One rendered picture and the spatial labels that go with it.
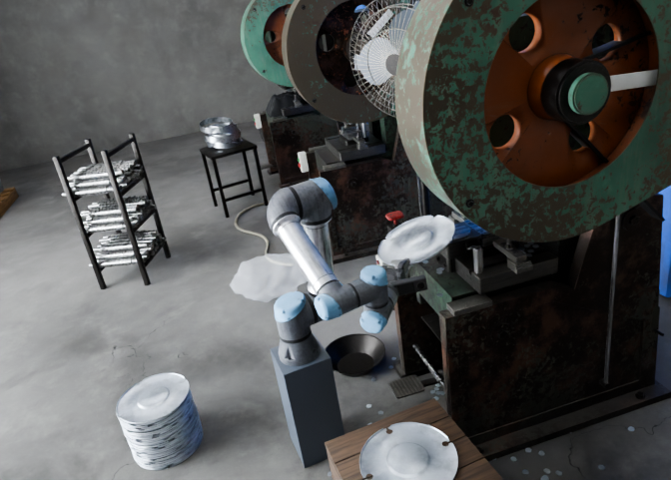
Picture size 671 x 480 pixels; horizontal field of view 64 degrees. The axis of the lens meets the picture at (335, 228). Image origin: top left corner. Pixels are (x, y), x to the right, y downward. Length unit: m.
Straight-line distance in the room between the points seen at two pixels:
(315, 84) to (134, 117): 5.56
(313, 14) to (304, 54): 0.20
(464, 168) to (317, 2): 1.83
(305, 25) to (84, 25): 5.59
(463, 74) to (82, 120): 7.46
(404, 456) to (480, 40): 1.18
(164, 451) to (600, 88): 1.99
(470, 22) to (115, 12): 7.21
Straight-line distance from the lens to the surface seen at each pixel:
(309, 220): 1.76
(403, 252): 1.92
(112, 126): 8.45
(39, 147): 8.66
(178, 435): 2.39
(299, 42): 3.04
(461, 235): 1.99
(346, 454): 1.80
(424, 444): 1.80
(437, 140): 1.34
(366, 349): 2.74
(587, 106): 1.47
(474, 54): 1.35
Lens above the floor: 1.65
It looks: 24 degrees down
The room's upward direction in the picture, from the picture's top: 9 degrees counter-clockwise
